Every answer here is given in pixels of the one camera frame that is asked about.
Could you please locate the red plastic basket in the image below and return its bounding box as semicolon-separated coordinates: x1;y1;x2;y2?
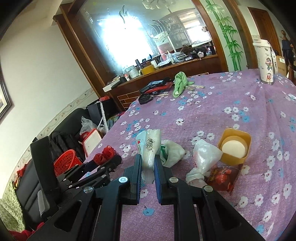
54;149;82;176

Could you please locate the green cloth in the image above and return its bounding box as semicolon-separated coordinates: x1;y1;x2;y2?
173;71;194;98

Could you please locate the red wrapper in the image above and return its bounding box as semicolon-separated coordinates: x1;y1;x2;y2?
93;146;117;166

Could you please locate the dark red snack packet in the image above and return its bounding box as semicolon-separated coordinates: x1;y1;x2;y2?
205;164;242;195

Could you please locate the white paper cup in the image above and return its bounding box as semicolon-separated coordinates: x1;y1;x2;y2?
253;39;275;85

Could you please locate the red framed white board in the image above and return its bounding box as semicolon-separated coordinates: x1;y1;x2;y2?
82;129;102;157

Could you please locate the black key pouch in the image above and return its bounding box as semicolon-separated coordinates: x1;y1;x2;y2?
138;93;152;105

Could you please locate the black red folded umbrella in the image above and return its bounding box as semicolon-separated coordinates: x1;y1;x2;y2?
140;77;173;94

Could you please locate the wooden counter ledge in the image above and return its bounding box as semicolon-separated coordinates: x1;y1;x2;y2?
106;55;228;110

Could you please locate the white plastic bag with red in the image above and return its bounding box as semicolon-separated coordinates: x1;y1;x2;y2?
186;140;223;188

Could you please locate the teal tissue pack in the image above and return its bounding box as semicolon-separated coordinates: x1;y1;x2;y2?
136;129;161;184

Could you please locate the white knitted sock bundle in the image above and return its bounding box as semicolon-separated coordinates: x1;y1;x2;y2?
160;140;185;168

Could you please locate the yellow cup with white lid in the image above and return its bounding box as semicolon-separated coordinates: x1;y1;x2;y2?
218;128;251;166

